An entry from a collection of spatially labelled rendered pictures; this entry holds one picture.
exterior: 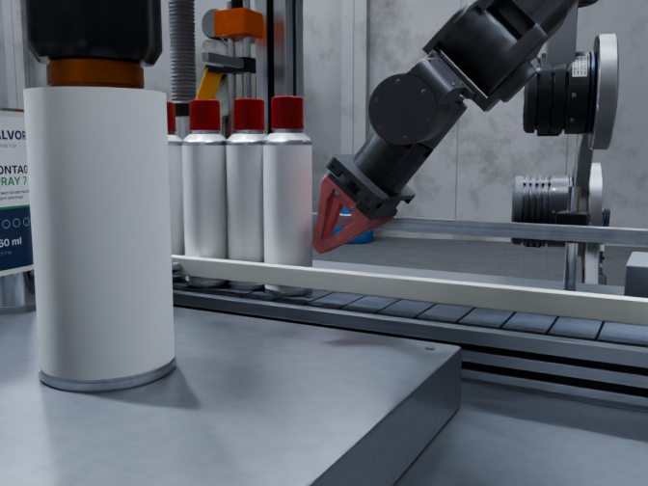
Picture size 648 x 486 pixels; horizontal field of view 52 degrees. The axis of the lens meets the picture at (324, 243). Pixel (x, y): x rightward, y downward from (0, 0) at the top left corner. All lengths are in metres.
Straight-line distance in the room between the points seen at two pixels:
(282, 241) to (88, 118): 0.31
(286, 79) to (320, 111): 7.43
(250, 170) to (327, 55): 7.63
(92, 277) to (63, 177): 0.06
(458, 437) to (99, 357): 0.25
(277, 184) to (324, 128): 7.58
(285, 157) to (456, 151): 7.27
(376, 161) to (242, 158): 0.16
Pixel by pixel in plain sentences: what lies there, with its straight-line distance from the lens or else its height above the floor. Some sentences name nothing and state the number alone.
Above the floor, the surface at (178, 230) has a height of 0.94.
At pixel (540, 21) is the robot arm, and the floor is 1.14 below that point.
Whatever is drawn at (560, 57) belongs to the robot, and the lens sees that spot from 1.25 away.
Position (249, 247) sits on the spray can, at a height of 0.93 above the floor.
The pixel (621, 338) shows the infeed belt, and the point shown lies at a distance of 0.59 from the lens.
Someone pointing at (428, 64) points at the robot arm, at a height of 1.10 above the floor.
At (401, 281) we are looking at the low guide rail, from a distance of 0.61.
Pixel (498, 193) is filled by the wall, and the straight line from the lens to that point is 7.90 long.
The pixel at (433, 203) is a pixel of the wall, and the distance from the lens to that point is 7.98.
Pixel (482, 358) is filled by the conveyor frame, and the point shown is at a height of 0.85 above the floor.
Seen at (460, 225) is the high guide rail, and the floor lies 0.96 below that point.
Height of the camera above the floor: 1.03
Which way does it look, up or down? 8 degrees down
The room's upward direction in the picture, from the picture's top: straight up
